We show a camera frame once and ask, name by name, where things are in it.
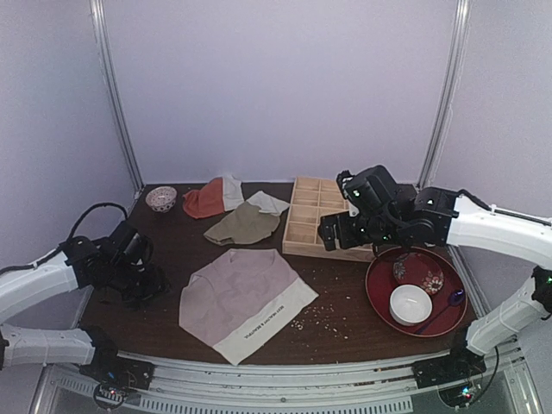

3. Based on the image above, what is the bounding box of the mauve and cream underwear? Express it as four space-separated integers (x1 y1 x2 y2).
179 249 318 366

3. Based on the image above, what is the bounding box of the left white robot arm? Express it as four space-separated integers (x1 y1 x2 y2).
1 202 170 393

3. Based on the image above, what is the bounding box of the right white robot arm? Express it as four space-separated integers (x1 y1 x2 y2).
317 165 551 389

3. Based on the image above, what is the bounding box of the orange underwear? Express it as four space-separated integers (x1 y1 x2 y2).
183 175 244 219

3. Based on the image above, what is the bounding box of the olive green underwear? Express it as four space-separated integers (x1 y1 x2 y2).
204 191 290 246

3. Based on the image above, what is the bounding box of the red floral dish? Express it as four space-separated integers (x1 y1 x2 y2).
392 253 444 296

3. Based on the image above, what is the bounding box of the wooden compartment tray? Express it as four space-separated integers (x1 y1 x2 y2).
282 176 373 262

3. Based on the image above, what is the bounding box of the small patterned bowl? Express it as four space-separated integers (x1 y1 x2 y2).
146 186 178 213

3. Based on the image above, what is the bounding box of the round red tray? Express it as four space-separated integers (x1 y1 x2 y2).
365 248 467 338

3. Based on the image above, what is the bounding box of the white bowl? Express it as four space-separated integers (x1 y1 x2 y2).
389 285 433 326

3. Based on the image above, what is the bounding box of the purple spoon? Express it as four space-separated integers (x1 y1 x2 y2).
415 289 466 335

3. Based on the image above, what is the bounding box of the right aluminium frame post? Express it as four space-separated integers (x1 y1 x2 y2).
416 0 471 190

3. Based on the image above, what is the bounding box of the aluminium frame post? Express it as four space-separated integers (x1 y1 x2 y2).
416 0 471 190
89 0 145 199

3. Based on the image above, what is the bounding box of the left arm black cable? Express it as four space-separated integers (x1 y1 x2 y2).
64 203 130 247

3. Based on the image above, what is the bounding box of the front aluminium rail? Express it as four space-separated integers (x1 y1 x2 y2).
47 336 525 414

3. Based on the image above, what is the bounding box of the left aluminium frame post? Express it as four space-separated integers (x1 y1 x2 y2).
89 0 145 199

